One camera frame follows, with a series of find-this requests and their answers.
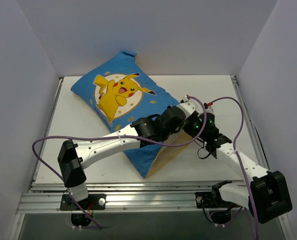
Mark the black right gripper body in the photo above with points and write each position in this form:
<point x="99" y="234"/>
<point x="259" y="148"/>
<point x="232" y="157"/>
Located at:
<point x="191" y="124"/>

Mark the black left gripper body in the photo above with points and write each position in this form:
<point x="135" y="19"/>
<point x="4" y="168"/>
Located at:
<point x="179" y="124"/>

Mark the blue Pikachu pillowcase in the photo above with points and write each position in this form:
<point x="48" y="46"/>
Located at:
<point x="119" y="92"/>

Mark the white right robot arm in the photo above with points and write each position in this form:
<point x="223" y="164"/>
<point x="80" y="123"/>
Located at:
<point x="267" y="195"/>

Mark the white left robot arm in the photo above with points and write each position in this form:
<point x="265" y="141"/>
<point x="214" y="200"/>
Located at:
<point x="74" y="157"/>

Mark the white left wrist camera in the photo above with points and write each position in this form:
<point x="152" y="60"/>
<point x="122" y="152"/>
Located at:
<point x="187" y="106"/>

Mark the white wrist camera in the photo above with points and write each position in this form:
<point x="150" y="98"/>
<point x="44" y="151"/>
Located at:
<point x="187" y="106"/>
<point x="208" y="107"/>

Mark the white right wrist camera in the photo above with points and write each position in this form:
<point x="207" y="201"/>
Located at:
<point x="208" y="107"/>

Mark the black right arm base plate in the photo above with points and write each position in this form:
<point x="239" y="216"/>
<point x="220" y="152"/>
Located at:
<point x="205" y="200"/>

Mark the aluminium right side rail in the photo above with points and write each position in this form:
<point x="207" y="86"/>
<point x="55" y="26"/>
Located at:
<point x="251" y="128"/>

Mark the aluminium rail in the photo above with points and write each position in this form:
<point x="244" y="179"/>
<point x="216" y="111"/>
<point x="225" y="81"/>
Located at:
<point x="38" y="147"/>
<point x="251" y="128"/>

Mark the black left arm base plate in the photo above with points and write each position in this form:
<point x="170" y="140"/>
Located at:
<point x="95" y="201"/>

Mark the aluminium front rail frame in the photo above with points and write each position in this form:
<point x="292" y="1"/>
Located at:
<point x="120" y="197"/>

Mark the aluminium left side rail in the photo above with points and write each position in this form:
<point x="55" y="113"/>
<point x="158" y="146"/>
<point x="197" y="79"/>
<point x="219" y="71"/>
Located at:
<point x="38" y="147"/>

